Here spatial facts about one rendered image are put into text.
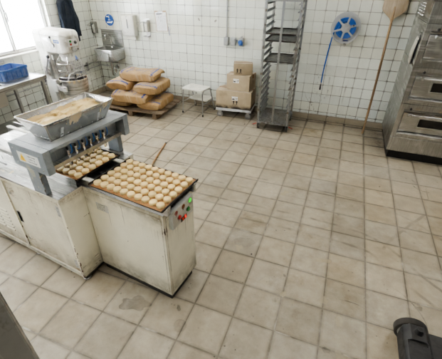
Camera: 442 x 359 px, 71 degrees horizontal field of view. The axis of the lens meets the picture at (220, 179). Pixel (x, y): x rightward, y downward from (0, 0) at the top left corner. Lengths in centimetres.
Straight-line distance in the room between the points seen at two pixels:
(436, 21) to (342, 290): 303
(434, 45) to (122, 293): 402
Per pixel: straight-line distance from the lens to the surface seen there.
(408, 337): 245
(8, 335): 41
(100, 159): 249
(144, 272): 248
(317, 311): 258
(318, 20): 534
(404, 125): 462
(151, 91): 543
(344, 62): 541
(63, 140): 221
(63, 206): 231
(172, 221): 198
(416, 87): 448
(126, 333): 247
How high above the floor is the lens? 206
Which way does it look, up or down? 33 degrees down
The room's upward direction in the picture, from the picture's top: 1 degrees clockwise
